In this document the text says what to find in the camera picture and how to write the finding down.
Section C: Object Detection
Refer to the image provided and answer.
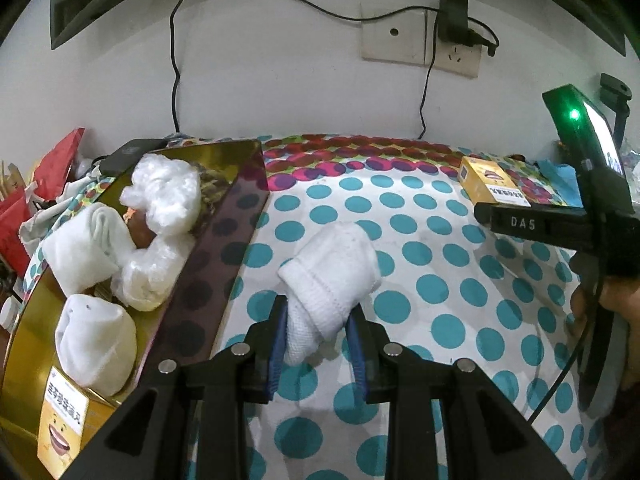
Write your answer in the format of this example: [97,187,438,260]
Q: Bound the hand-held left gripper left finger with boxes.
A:
[60,294,290,480]

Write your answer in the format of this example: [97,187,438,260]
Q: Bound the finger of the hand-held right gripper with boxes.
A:
[473,202,499,234]

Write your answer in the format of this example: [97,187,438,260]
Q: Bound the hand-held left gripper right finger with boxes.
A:
[344,305,573,480]

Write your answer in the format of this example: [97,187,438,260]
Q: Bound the white sock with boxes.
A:
[54,294,137,395]
[39,204,134,297]
[277,222,380,366]

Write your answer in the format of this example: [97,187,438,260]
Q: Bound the gold metal tin tray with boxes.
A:
[0,139,271,463]

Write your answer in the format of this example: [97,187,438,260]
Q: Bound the brown round object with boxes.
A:
[125,211,159,252]

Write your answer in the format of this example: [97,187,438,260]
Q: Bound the yellow smiling face medicine box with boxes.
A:
[37,366,92,467]

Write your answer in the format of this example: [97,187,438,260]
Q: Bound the person's right forearm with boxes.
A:
[601,405,640,480]

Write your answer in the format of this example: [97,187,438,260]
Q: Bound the person's right hand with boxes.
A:
[570,274,640,330]

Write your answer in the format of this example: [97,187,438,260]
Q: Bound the polka dot tablecloth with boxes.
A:
[20,132,632,480]

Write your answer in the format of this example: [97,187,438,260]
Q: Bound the clear plastic bag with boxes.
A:
[111,232,197,312]
[120,153,202,235]

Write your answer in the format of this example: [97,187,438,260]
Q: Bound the black set-top box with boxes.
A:
[99,138,169,179]

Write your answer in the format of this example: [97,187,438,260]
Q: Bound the white cloth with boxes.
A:
[19,160,103,242]

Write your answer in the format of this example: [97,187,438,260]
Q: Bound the white lid plastic jar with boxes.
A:
[0,296,19,332]

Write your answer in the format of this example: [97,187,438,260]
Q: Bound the red paper bag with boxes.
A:
[32,127,86,197]

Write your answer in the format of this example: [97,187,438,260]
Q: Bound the cardboard box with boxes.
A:
[0,160,27,202]

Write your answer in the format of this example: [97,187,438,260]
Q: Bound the black wall bracket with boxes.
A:
[598,73,632,152]

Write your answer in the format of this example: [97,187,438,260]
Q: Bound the black adapter cable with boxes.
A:
[416,50,442,142]

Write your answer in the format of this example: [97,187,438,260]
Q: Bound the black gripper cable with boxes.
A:
[529,270,602,423]

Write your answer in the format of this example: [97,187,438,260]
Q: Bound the white wall socket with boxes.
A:
[361,2,482,79]

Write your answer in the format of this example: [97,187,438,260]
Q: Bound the black television cable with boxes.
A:
[169,0,207,134]

